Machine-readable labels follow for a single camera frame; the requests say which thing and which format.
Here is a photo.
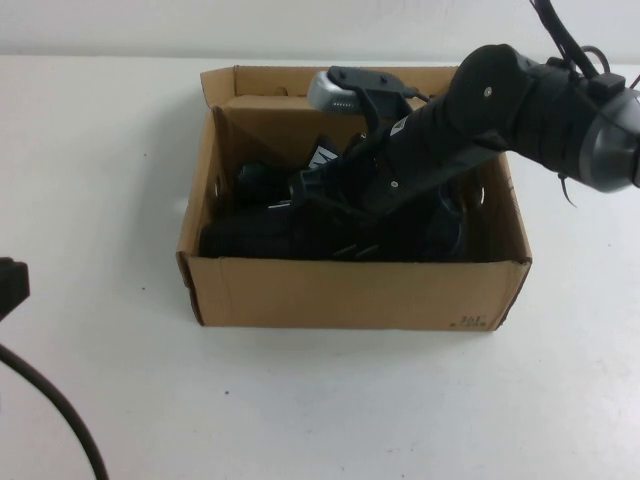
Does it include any brown cardboard shoe box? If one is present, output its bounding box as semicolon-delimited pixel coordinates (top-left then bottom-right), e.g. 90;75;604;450
175;64;534;331

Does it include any black cable tie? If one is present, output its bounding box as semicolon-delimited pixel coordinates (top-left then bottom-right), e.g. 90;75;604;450
555;172;577;209

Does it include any black left camera cable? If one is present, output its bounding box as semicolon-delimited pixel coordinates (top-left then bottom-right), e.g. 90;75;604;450
0;257;109;480

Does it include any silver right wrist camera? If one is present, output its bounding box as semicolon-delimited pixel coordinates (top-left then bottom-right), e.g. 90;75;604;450
305;69;362;114

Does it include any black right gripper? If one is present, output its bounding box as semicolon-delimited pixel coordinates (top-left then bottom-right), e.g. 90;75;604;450
298;97;501;221

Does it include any black knit sneaker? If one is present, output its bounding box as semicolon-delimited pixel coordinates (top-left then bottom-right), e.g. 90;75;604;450
233;132;474;226
199;197;471;262

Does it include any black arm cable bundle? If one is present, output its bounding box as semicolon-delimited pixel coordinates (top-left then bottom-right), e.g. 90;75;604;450
544;0;640;94

